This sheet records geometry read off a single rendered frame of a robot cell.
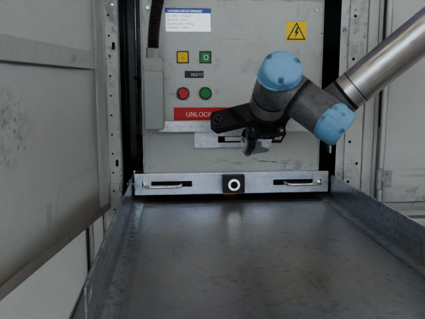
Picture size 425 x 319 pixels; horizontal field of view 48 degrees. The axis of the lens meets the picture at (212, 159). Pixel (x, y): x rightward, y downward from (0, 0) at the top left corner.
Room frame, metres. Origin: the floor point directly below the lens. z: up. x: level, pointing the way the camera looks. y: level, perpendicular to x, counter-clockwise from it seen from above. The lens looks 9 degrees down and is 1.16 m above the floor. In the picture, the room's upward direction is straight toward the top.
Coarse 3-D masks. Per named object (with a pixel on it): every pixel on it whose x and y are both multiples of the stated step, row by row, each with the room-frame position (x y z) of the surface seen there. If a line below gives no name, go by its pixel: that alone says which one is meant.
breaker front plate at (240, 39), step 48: (144, 0) 1.28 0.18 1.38; (192, 0) 1.29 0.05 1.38; (240, 0) 1.31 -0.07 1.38; (288, 0) 1.32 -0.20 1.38; (144, 48) 1.28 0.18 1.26; (192, 48) 1.29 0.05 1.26; (240, 48) 1.31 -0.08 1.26; (288, 48) 1.32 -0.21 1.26; (192, 96) 1.29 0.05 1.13; (240, 96) 1.31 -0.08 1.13; (144, 144) 1.28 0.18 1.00; (192, 144) 1.29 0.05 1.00; (240, 144) 1.30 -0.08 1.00; (288, 144) 1.32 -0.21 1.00
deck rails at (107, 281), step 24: (336, 192) 1.26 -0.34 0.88; (360, 192) 1.10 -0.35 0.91; (120, 216) 0.96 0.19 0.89; (360, 216) 1.09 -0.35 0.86; (384, 216) 0.97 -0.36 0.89; (120, 240) 0.94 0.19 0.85; (384, 240) 0.94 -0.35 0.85; (408, 240) 0.87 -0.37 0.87; (96, 264) 0.64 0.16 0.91; (120, 264) 0.80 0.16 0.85; (408, 264) 0.80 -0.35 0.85; (96, 288) 0.63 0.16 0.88; (120, 288) 0.70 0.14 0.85; (96, 312) 0.62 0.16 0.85
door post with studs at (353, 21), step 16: (352, 0) 1.29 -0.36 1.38; (352, 16) 1.29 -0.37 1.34; (352, 32) 1.29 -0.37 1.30; (352, 48) 1.29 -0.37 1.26; (352, 64) 1.29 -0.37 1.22; (352, 128) 1.29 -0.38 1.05; (336, 144) 1.29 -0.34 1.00; (352, 144) 1.29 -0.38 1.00; (336, 160) 1.29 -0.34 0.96; (352, 160) 1.29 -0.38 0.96; (336, 176) 1.29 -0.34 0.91; (352, 176) 1.29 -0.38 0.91
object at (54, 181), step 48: (0, 0) 0.79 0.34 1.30; (48, 0) 0.97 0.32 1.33; (96, 0) 1.23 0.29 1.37; (0, 48) 0.75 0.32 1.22; (48, 48) 0.92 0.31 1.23; (0, 96) 0.77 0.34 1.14; (48, 96) 0.95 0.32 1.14; (0, 144) 0.76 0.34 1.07; (48, 144) 0.94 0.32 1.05; (96, 144) 1.22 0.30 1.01; (0, 192) 0.75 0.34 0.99; (48, 192) 0.93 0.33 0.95; (96, 192) 1.20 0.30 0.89; (0, 240) 0.74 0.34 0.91; (48, 240) 0.91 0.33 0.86; (0, 288) 0.68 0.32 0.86
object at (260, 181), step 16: (160, 176) 1.27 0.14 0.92; (176, 176) 1.28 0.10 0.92; (192, 176) 1.28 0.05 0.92; (208, 176) 1.29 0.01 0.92; (256, 176) 1.30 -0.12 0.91; (272, 176) 1.30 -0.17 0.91; (288, 176) 1.31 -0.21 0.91; (304, 176) 1.31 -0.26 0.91; (160, 192) 1.27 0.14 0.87; (176, 192) 1.28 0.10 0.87; (192, 192) 1.28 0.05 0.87; (208, 192) 1.29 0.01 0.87; (256, 192) 1.30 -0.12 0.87; (272, 192) 1.30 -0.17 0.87
